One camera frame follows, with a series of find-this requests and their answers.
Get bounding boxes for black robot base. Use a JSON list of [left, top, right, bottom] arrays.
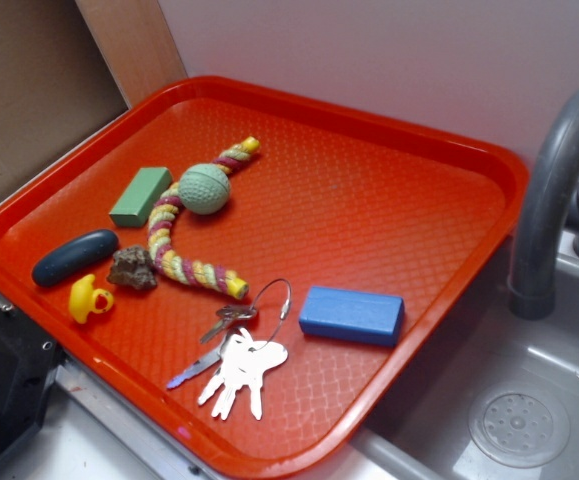
[[0, 307, 62, 462]]

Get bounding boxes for green dimpled ball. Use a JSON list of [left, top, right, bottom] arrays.
[[178, 163, 231, 215]]

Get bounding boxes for red plastic tray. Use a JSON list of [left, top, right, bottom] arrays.
[[0, 77, 528, 479]]

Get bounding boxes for blue rectangular block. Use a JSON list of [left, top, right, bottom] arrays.
[[299, 286, 405, 347]]

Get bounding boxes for silver key bunch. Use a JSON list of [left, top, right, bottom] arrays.
[[166, 305, 288, 421]]

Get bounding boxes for brown rock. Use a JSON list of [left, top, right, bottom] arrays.
[[106, 245, 157, 291]]

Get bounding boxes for green rectangular block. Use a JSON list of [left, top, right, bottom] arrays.
[[109, 167, 172, 228]]

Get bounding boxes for dark blue oval capsule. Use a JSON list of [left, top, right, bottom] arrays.
[[31, 229, 119, 287]]

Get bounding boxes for yellow rubber duck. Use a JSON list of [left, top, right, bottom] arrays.
[[68, 274, 115, 325]]

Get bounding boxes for grey toy faucet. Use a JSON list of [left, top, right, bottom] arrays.
[[508, 90, 579, 320]]

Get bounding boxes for grey toy sink basin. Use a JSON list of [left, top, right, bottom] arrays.
[[353, 224, 579, 480]]

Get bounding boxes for sink drain strainer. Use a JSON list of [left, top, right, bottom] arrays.
[[468, 383, 570, 469]]

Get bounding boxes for brown cardboard panel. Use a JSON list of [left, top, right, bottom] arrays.
[[0, 1, 186, 201]]

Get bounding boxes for wire key ring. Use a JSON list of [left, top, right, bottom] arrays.
[[246, 278, 293, 351]]

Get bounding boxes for multicolour twisted rope toy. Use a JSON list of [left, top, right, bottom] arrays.
[[147, 136, 260, 300]]

